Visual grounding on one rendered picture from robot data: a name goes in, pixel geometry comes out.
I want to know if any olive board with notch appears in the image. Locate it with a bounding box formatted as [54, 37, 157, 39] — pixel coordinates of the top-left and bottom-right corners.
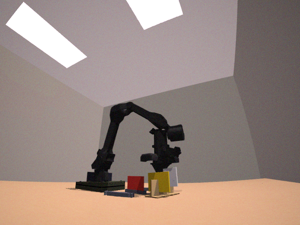
[148, 172, 170, 192]

